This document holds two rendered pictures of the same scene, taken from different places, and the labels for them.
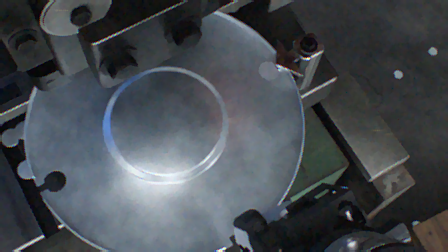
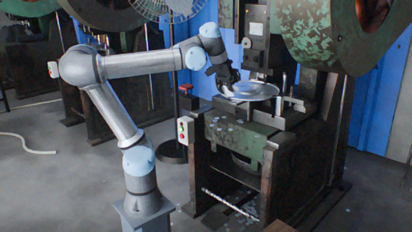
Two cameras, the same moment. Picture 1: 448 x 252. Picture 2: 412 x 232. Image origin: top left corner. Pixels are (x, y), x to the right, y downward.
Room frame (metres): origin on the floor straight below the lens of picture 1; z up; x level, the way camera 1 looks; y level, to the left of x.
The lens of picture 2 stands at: (-0.19, -1.32, 1.27)
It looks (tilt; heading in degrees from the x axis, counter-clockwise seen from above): 22 degrees down; 80
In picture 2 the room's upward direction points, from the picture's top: 1 degrees counter-clockwise
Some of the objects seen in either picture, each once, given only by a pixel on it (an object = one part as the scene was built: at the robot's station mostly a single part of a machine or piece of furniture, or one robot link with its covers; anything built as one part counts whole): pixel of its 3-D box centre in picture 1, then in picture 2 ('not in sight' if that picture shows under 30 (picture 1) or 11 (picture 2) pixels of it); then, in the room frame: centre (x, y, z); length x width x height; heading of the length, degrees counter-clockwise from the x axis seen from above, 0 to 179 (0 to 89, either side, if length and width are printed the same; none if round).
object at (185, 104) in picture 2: not in sight; (189, 111); (-0.04, 0.25, 0.62); 0.10 x 0.06 x 0.20; 126
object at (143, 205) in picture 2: not in sight; (143, 194); (-0.29, -0.27, 0.50); 0.15 x 0.15 x 0.10
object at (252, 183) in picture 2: not in sight; (260, 164); (0.34, 0.14, 0.31); 0.43 x 0.42 x 0.01; 126
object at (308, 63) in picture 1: (302, 62); (279, 104); (0.33, -0.08, 0.75); 0.03 x 0.03 x 0.10; 36
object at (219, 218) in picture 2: not in sight; (243, 201); (0.22, 0.05, 0.14); 0.59 x 0.10 x 0.05; 36
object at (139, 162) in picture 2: not in sight; (140, 167); (-0.29, -0.27, 0.62); 0.13 x 0.12 x 0.14; 93
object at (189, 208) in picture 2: not in sight; (238, 121); (0.28, 0.43, 0.45); 0.92 x 0.12 x 0.90; 36
